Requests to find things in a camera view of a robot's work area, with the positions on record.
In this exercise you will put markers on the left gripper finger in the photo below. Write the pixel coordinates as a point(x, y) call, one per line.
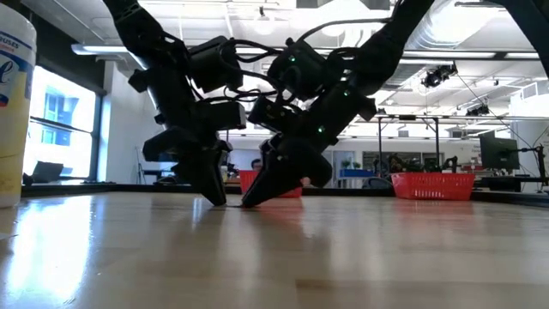
point(206, 176)
point(225, 176)

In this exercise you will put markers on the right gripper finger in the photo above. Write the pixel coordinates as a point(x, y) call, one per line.
point(261, 163)
point(279, 176)

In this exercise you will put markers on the black monitor on arm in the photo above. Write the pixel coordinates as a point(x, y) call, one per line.
point(499, 152)

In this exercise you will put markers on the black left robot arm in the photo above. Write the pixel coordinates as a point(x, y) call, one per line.
point(141, 30)

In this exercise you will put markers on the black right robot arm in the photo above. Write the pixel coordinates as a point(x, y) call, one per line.
point(386, 43)

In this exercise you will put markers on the person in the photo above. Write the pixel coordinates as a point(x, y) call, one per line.
point(256, 164)

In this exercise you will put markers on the red plastic basket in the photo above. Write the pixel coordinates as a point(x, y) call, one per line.
point(433, 186)
point(248, 182)

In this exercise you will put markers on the blue bin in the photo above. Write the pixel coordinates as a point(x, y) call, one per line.
point(354, 173)

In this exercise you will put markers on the grey chair back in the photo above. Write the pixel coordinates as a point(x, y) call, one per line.
point(377, 183)

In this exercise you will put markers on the long ceiling light bar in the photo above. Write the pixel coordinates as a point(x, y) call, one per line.
point(450, 54)

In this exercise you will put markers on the dark laptop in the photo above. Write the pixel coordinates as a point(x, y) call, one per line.
point(47, 171)

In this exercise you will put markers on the yellow Lysol wipes canister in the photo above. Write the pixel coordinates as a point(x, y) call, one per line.
point(15, 129)

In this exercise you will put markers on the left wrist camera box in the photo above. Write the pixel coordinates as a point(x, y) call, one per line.
point(223, 116)

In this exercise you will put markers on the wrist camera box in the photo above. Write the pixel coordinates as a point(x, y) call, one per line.
point(223, 116)
point(270, 113)

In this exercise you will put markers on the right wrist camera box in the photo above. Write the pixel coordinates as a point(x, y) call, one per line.
point(270, 113)

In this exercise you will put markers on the black gantry frame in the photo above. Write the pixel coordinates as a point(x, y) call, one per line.
point(380, 146)

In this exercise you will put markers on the black ceiling camera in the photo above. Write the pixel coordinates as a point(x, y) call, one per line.
point(478, 110)
point(438, 76)

